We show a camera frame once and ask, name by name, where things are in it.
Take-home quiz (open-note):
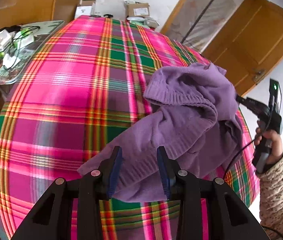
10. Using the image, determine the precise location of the plastic door curtain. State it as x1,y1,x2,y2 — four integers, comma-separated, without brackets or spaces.
165,0,244,53

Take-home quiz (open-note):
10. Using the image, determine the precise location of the cluttered side table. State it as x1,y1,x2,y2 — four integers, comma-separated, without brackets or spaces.
0,20,64,85

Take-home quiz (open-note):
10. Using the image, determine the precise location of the wooden door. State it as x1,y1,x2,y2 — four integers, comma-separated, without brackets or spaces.
203,0,283,96

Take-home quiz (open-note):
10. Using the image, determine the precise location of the floral sleeve right forearm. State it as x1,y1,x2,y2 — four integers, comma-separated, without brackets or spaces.
256,155,283,239

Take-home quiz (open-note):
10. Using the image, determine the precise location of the pink plaid bed sheet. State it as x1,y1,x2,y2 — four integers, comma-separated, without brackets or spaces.
0,15,261,240

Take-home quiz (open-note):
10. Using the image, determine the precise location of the wooden wardrobe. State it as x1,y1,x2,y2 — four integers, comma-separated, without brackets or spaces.
0,0,80,28

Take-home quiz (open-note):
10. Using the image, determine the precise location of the purple fleece garment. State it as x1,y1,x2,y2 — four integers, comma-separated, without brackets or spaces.
78,63,243,202

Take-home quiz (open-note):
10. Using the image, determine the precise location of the person right hand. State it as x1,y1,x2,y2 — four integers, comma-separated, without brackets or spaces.
254,120,283,165

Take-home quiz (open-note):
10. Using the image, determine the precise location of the white small box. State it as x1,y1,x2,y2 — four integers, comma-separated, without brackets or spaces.
74,0,96,19

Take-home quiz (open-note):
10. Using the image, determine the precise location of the brown cardboard box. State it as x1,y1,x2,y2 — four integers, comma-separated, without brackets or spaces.
125,1,150,17

